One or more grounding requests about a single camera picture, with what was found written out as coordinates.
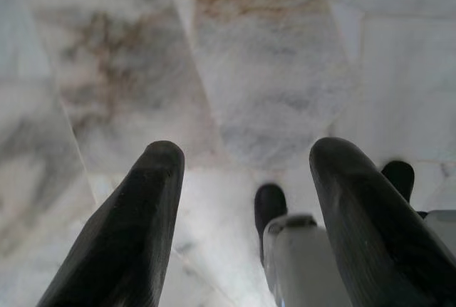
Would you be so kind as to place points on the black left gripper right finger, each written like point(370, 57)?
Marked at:
point(370, 235)

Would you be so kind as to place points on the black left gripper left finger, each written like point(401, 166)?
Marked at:
point(124, 235)

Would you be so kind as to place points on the white robot leg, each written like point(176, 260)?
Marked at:
point(443, 228)
point(303, 271)

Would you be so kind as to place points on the black robot foot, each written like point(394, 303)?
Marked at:
point(270, 203)
point(399, 177)

